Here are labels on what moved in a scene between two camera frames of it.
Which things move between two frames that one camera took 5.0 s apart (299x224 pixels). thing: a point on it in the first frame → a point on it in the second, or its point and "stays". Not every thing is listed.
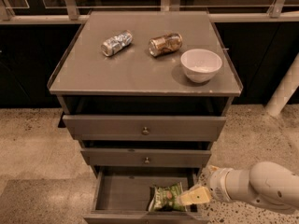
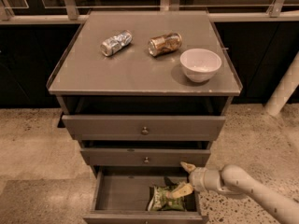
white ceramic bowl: [200, 64] stays
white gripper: [220, 184] → [197, 178]
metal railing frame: [233, 13] stays
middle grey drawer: [146, 157] stays
